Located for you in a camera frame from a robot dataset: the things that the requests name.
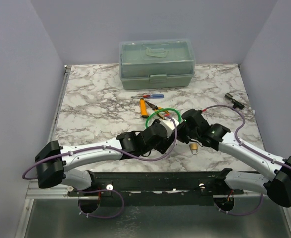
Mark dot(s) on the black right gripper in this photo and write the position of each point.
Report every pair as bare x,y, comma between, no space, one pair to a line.
182,138

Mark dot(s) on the blue red screwdriver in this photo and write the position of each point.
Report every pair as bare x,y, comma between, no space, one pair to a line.
154,96

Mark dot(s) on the black small tool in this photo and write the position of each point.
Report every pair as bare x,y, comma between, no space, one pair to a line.
236,103

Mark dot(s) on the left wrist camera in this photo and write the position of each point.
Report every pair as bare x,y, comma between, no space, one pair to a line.
169,125

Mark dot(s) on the yellow handled pliers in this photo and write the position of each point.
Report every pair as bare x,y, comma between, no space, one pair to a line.
155,108

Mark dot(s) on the orange utility knife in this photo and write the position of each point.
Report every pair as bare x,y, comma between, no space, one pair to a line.
143,108

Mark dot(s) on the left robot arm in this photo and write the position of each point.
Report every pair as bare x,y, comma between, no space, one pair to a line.
56,164

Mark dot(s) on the brass padlock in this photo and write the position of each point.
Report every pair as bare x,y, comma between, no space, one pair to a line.
194,148

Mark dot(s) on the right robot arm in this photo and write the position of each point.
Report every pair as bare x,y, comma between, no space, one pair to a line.
273,176

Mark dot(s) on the green plastic toolbox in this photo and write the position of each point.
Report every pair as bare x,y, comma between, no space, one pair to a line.
153,64

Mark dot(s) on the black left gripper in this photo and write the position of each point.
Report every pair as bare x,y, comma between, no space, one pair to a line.
165,143

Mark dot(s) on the green cable lock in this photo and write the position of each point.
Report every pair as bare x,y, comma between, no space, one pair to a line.
163,110

